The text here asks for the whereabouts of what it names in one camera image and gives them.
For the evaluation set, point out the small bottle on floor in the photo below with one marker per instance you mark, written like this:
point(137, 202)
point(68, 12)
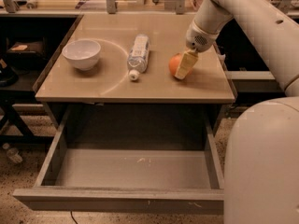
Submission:
point(12, 153)

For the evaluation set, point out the white ceramic bowl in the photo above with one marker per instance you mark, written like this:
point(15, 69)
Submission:
point(82, 54)

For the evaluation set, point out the grey open top drawer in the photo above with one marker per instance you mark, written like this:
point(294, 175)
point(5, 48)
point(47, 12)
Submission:
point(130, 158)

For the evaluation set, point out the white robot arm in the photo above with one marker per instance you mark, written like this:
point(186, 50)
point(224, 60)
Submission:
point(261, 177)

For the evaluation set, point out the orange fruit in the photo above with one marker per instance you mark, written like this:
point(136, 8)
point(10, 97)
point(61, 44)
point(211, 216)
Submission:
point(173, 64)

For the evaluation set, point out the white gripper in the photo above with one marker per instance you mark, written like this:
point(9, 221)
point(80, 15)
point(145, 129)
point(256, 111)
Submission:
point(198, 40)

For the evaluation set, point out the clear plastic water bottle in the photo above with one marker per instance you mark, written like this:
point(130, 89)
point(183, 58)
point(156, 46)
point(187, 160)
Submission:
point(137, 61)

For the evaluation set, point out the grey cabinet with tan top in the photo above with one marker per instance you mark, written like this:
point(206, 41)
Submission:
point(124, 58)

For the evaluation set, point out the black stand left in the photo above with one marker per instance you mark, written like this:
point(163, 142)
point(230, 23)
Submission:
point(12, 116)

